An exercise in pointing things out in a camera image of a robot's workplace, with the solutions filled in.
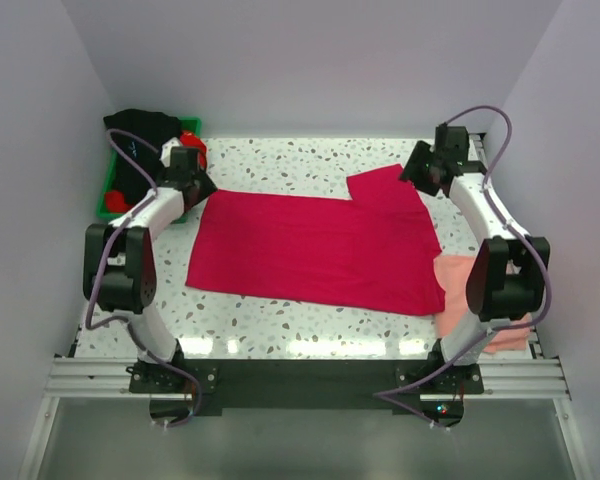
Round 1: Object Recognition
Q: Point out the magenta t shirt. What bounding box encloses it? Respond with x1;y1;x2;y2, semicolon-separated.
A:
185;164;445;316

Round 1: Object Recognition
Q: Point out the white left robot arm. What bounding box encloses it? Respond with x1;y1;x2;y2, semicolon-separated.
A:
83;146;217;392

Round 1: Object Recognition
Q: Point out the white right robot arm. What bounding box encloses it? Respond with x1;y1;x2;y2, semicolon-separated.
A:
400;123;552;393

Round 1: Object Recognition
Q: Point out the green plastic bin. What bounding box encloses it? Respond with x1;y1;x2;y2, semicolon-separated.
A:
96;116;202;222

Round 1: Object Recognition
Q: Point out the black t shirt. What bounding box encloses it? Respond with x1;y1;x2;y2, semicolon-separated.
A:
103;109;182;205

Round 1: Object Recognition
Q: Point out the red t shirt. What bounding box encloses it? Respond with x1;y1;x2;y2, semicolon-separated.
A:
105;129;207;214

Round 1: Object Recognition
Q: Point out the folded peach t shirt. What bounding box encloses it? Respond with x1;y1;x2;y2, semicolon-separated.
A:
434;255;530;355

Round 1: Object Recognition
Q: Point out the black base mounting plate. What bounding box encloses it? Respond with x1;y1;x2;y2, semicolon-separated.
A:
126;359;484;419

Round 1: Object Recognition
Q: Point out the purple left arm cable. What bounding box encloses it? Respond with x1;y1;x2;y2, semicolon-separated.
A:
85;128;206;429

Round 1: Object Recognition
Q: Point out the aluminium table frame rail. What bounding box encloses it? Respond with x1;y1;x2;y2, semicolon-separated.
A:
467;132;594;480

